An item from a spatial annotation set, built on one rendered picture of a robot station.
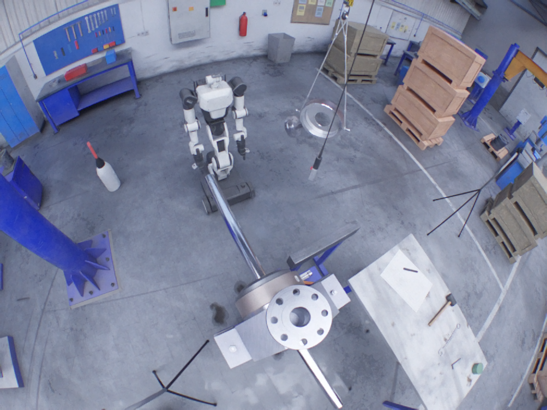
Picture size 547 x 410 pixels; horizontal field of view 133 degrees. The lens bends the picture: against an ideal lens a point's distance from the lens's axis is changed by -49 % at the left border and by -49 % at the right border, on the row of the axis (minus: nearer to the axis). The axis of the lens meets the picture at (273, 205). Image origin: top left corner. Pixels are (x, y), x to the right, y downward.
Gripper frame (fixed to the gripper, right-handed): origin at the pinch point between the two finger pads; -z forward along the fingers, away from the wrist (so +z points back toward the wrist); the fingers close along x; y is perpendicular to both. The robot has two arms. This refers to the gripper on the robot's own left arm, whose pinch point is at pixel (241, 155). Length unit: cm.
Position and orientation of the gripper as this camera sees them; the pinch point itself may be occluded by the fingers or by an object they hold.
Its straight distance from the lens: 243.2
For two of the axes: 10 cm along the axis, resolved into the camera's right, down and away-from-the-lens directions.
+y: 8.7, -3.5, 3.4
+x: 4.9, 6.5, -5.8
